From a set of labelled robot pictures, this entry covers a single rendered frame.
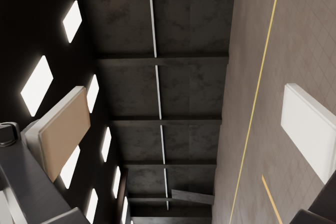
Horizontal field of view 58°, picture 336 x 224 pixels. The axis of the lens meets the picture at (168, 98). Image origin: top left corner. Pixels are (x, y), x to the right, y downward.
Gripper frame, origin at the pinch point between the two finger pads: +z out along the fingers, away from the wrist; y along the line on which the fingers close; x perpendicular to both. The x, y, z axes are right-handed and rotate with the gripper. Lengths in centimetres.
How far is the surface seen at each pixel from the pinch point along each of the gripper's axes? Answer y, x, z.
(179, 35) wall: -8, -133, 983
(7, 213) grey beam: -155, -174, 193
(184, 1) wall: 10, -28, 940
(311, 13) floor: 158, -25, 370
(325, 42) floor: 158, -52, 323
